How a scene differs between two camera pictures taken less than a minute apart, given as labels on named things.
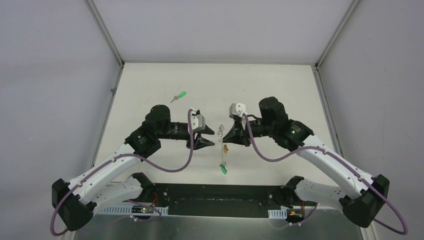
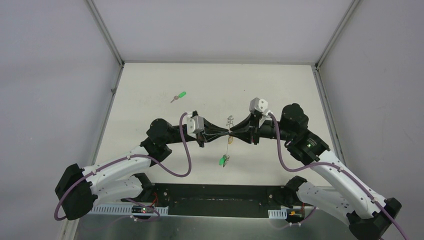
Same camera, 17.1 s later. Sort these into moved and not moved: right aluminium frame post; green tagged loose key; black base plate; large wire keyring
Moved: large wire keyring
Not moved: black base plate; right aluminium frame post; green tagged loose key
